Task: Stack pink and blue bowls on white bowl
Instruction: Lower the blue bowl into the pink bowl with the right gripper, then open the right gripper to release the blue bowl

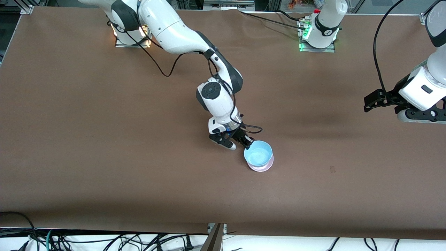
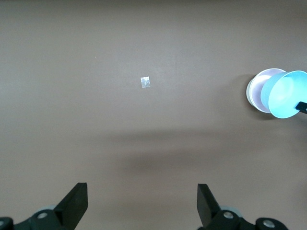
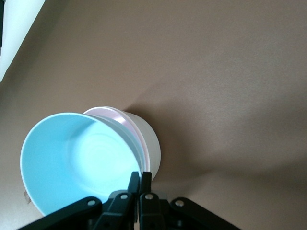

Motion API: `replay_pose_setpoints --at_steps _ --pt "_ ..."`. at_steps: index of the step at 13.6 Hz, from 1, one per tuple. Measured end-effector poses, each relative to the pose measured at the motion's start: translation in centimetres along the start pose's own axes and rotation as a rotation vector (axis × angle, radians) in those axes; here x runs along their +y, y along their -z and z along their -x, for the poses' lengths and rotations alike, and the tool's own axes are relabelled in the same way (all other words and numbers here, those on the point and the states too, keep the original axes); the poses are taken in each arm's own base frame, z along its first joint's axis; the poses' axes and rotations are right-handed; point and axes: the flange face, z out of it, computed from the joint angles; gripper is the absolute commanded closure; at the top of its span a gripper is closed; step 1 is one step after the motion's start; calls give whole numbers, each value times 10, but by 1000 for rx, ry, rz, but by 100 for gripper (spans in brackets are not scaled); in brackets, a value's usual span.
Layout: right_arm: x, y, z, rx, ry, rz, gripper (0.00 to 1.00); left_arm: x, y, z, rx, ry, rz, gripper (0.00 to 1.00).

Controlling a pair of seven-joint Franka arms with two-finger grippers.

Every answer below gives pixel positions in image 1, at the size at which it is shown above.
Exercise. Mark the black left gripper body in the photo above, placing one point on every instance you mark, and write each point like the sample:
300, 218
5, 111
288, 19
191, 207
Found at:
393, 95

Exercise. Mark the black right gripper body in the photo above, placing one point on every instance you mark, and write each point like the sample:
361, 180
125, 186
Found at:
239, 135

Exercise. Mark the blue plastic bowl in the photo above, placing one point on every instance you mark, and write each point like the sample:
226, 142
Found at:
258, 155

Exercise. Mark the pink plastic bowl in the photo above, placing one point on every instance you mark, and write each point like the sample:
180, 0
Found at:
260, 168

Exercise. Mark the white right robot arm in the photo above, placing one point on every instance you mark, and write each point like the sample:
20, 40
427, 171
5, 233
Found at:
174, 31

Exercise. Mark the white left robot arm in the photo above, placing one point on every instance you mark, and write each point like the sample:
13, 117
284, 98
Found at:
327, 21

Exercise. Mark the black power plug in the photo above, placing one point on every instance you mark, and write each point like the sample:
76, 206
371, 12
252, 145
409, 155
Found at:
189, 244

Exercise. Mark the grey power strip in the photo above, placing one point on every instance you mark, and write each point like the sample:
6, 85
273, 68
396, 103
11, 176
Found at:
226, 4

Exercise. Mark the brown table cover sheet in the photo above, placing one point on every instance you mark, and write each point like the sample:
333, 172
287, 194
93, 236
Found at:
104, 122

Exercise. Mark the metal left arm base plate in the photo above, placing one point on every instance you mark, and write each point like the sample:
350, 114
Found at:
329, 50

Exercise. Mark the aluminium frame post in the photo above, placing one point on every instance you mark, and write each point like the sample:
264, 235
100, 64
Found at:
214, 240

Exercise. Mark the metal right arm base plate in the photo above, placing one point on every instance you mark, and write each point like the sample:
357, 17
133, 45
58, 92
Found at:
120, 45

